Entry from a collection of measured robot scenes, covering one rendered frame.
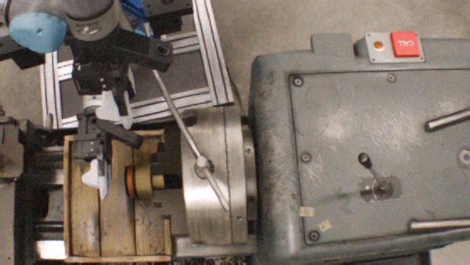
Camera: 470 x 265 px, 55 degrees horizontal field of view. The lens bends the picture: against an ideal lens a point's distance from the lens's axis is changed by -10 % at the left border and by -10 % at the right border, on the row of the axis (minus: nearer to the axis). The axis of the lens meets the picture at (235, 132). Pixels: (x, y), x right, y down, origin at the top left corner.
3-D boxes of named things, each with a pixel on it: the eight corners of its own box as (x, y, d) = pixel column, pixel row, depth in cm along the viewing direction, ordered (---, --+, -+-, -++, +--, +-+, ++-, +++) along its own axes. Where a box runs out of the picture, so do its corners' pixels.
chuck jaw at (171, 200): (201, 186, 109) (204, 237, 104) (203, 194, 114) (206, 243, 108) (152, 189, 109) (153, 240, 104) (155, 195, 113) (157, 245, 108)
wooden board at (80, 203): (168, 132, 138) (166, 128, 134) (174, 261, 128) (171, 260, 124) (68, 139, 138) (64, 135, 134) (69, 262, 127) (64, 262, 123)
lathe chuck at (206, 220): (224, 122, 131) (221, 90, 100) (232, 242, 125) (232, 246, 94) (190, 125, 131) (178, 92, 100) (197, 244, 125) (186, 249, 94)
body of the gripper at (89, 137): (81, 166, 116) (82, 119, 119) (115, 164, 116) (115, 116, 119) (72, 158, 108) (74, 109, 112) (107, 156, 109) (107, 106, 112)
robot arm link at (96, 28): (117, -14, 69) (110, 21, 64) (122, 9, 72) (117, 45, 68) (70, -8, 69) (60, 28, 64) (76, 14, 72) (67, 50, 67)
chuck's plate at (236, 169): (237, 122, 131) (239, 88, 100) (246, 241, 125) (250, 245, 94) (224, 122, 131) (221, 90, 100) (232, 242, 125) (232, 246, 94)
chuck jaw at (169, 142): (201, 159, 113) (195, 115, 106) (200, 174, 109) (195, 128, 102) (153, 163, 113) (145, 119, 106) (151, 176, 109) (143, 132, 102)
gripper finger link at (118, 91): (120, 105, 82) (112, 61, 77) (130, 104, 82) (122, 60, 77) (117, 122, 79) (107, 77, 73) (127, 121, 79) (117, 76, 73)
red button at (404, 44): (412, 35, 105) (415, 31, 103) (417, 59, 103) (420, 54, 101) (389, 35, 105) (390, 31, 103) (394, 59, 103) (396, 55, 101)
